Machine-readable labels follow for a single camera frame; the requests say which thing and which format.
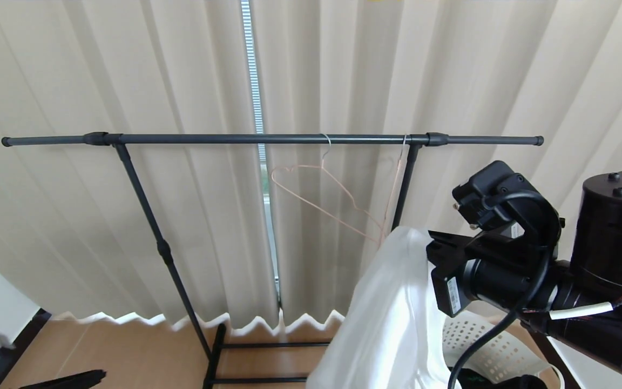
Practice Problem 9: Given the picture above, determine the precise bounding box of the pink clothes hanger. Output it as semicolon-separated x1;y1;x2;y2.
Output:
380;135;409;245
271;134;385;244

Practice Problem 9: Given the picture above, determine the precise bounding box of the beige curtain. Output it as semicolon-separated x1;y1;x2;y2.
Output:
0;0;622;331

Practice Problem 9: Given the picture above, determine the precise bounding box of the white printed t-shirt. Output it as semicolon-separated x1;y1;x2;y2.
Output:
307;226;464;389

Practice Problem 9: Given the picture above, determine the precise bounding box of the black garment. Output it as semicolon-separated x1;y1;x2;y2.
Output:
451;367;548;389

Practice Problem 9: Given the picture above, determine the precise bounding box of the black clothes rack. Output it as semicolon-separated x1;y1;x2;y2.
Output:
1;131;545;389

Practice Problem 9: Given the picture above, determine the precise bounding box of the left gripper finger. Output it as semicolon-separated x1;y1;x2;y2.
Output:
19;369;107;389

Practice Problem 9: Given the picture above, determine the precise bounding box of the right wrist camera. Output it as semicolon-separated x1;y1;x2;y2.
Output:
451;160;563;246

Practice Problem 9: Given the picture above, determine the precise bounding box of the white laundry basket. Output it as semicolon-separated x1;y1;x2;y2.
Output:
441;311;565;389

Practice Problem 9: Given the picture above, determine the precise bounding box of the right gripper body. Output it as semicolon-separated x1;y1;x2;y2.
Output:
426;230;622;387

